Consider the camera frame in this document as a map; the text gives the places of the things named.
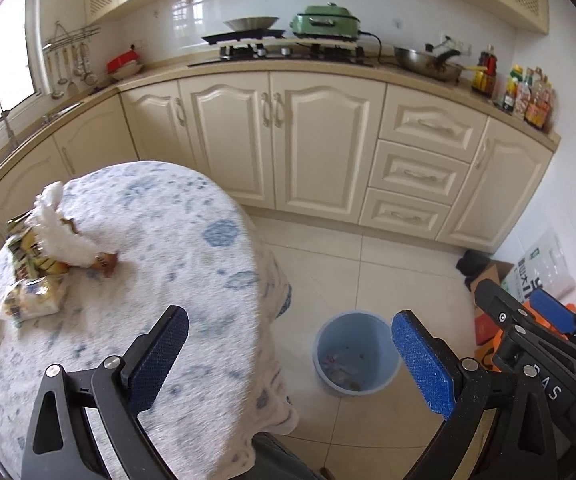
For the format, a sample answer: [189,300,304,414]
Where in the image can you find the orange plastic bag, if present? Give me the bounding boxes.
[474,302,576,373]

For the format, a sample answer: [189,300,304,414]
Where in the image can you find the white dishes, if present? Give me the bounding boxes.
[110,62,145,81]

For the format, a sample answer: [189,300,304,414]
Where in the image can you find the hanging steel utensils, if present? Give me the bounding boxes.
[45,42,98,101]

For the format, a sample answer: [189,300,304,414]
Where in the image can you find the yellow green snack packet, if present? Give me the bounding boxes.
[6,214,71,282]

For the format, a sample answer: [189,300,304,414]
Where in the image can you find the cream cabinet drawer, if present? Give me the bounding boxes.
[359,187,454,236]
[369,140,471,193]
[379,91,489,150]

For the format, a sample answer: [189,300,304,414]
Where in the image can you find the light blue plastic bin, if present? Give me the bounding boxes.
[314,311,403,397]

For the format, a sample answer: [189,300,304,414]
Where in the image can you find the row of condiment bottles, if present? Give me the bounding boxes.
[503,64,556,131]

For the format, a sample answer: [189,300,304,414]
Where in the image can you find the steel faucet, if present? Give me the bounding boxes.
[0,107,19,150]

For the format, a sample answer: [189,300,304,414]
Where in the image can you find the black gas stove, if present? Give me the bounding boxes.
[188,42,379,68]

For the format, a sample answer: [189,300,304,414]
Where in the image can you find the wall utensil rack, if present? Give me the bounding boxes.
[42,21,102,53]

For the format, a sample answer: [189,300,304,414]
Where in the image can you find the green electric cooker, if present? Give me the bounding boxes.
[289,5,363,41]

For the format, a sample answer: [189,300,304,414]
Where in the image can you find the blue white floral tablecloth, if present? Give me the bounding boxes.
[0,161,301,480]

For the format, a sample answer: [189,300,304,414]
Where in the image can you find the steel bowl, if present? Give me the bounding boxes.
[223,16,279,33]

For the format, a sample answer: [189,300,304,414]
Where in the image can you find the black induction hob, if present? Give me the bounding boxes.
[202,29,287,46]

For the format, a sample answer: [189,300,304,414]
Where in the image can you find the steel sink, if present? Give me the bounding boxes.
[0,101,84,181]

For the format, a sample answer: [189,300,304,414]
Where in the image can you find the person's grey trousers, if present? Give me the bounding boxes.
[253,432,329,480]

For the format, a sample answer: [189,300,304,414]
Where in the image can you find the seasoning holder with red jars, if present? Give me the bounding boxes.
[470,45,499,98]

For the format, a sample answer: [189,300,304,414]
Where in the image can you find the black power cable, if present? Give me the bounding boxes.
[360,31,383,63]

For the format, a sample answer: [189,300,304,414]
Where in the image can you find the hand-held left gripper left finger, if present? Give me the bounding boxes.
[20,305,191,480]

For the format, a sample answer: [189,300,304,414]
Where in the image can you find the white rice bag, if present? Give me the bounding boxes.
[500,227,576,306]

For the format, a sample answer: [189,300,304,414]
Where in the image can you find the cream lower kitchen cabinet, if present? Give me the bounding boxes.
[0,62,561,281]

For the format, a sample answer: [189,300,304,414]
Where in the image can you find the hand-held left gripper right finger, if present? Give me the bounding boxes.
[392,310,559,480]

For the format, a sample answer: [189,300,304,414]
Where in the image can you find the white wall socket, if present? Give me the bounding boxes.
[440,35,471,56]

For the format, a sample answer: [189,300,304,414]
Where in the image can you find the steel wok with black handle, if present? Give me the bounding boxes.
[394,46,464,83]

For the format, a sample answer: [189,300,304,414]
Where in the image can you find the pale yellow snack packet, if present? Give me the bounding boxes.
[0,276,71,322]

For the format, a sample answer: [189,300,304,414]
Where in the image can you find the cardboard box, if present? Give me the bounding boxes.
[470,260,514,346]

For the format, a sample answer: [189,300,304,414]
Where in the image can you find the brown candy wrapper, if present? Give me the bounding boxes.
[94,251,119,277]

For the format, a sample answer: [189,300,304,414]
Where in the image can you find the black cloth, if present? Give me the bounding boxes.
[457,251,491,291]

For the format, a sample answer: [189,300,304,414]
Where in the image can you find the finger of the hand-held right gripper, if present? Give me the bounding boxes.
[528,289,576,341]
[474,280,531,333]

